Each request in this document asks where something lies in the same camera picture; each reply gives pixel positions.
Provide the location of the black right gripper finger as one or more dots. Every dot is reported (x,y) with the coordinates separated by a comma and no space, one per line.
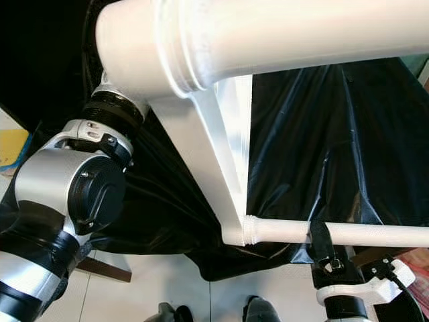
(323,241)

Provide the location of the white plastic table leg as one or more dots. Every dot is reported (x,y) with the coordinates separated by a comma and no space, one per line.
(308,33)
(375,235)

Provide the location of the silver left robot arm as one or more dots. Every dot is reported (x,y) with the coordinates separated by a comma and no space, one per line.
(53,181)

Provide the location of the brown wooden table leg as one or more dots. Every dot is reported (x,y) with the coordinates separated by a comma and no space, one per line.
(104,270)
(375,257)

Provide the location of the grey right robot foot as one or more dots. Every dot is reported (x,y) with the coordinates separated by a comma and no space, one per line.
(261,311)

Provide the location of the grey robot foot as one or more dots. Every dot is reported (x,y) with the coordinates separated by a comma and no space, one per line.
(173,314)
(261,311)

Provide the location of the black plastic table cover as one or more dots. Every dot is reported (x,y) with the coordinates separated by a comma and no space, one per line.
(342,147)

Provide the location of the yellow and blue package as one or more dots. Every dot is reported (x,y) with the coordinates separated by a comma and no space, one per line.
(12,151)

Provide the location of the grey left robot foot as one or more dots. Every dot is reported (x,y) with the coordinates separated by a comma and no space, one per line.
(173,314)

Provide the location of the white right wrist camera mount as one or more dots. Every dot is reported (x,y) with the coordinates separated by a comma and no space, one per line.
(369,288)

